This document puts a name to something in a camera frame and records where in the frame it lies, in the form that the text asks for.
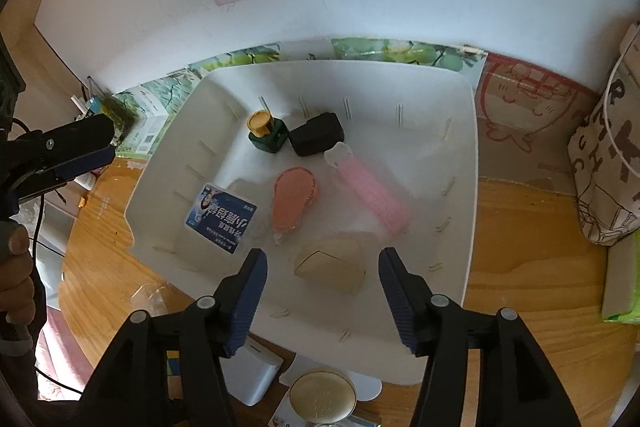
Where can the green tissue pack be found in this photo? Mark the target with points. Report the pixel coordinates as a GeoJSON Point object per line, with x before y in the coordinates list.
{"type": "Point", "coordinates": [622, 282]}

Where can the beige cardboard box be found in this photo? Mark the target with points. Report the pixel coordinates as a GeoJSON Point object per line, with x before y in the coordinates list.
{"type": "Point", "coordinates": [330, 267]}

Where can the red cartoon cardboard panel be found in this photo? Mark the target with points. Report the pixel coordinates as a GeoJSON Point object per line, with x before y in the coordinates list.
{"type": "Point", "coordinates": [525, 107]}

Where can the white charger adapter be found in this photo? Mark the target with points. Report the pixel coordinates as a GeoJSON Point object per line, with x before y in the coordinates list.
{"type": "Point", "coordinates": [255, 372]}

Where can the beige round cap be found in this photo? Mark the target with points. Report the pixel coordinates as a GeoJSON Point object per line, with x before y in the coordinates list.
{"type": "Point", "coordinates": [322, 397]}

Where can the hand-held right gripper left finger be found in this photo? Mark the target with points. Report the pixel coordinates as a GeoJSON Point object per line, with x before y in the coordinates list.
{"type": "Point", "coordinates": [247, 302]}

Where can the clear floss box blue label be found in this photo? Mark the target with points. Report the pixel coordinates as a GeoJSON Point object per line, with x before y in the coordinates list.
{"type": "Point", "coordinates": [220, 219]}

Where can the clear plastic bag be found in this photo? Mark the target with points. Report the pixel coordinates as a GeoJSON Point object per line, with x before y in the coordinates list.
{"type": "Point", "coordinates": [150, 299]}

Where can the green perfume bottle gold cap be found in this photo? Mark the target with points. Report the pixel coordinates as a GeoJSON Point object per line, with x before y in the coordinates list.
{"type": "Point", "coordinates": [270, 137]}

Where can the white box with barcode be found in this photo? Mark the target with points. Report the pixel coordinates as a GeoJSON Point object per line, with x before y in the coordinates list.
{"type": "Point", "coordinates": [150, 132]}

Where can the black charger adapter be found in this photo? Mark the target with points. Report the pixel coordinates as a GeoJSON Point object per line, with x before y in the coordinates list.
{"type": "Point", "coordinates": [315, 134]}

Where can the colourful puzzle cube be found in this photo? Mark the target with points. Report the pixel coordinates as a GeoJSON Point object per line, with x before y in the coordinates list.
{"type": "Point", "coordinates": [172, 364]}

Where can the white plastic storage bin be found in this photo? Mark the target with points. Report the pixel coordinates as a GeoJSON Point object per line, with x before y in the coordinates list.
{"type": "Point", "coordinates": [380, 147]}

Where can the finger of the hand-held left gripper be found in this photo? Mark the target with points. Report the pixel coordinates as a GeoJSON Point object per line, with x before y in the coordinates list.
{"type": "Point", "coordinates": [85, 162]}
{"type": "Point", "coordinates": [75, 132]}

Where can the person's left forearm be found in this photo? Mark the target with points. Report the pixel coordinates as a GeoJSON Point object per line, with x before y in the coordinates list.
{"type": "Point", "coordinates": [20, 377]}

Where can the beige printed tote bag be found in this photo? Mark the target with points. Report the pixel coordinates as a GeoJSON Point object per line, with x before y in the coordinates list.
{"type": "Point", "coordinates": [610, 167]}

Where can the person's left hand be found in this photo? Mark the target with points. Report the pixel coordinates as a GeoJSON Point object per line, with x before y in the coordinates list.
{"type": "Point", "coordinates": [17, 287]}

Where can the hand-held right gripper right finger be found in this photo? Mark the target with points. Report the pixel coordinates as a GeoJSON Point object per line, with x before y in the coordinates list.
{"type": "Point", "coordinates": [400, 302]}

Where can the small yellow object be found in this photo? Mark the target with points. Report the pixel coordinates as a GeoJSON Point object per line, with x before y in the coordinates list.
{"type": "Point", "coordinates": [83, 201]}

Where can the pink correction tape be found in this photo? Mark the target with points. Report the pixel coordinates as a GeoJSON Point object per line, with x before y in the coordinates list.
{"type": "Point", "coordinates": [292, 202]}

